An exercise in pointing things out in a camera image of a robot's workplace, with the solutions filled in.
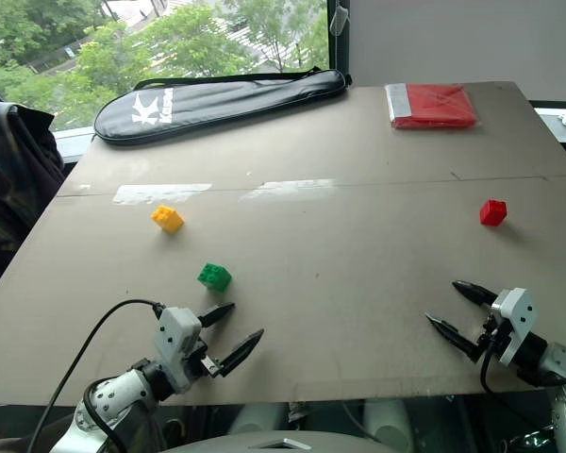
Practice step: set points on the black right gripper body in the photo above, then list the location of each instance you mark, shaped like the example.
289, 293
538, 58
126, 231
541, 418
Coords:
491, 333

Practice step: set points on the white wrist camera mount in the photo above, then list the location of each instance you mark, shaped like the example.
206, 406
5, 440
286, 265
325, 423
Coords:
173, 336
515, 325

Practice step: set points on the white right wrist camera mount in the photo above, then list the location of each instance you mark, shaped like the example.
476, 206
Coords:
515, 325

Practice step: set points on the red toy brick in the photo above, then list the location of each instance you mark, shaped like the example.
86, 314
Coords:
493, 212

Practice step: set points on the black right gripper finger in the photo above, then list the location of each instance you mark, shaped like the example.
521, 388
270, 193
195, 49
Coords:
453, 335
471, 290

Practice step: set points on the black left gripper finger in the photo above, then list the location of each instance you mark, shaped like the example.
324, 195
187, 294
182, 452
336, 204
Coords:
241, 352
217, 313

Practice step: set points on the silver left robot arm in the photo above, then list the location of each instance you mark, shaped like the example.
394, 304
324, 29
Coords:
115, 396

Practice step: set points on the yellow toy brick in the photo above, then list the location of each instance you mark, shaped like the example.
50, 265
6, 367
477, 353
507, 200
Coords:
168, 219

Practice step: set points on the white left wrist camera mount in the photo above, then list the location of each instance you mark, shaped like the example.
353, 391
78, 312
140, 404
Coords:
173, 336

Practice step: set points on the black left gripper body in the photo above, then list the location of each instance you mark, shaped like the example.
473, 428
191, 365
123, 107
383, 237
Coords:
202, 358

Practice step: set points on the black racket bag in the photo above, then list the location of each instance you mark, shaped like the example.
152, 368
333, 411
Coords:
226, 104

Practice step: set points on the green toy brick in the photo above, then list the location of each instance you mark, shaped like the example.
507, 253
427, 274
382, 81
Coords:
214, 276

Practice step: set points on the red folded cloth packet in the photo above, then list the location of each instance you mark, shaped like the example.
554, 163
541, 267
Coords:
431, 105

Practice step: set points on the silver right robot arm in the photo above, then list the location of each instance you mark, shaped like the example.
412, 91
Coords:
554, 373

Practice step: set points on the silver robot torso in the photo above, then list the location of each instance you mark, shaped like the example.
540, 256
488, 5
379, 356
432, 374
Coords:
283, 442

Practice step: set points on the white rounded robot leg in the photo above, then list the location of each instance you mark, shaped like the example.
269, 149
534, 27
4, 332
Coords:
387, 422
257, 417

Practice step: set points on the plaid jacket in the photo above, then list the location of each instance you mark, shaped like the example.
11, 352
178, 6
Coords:
14, 184

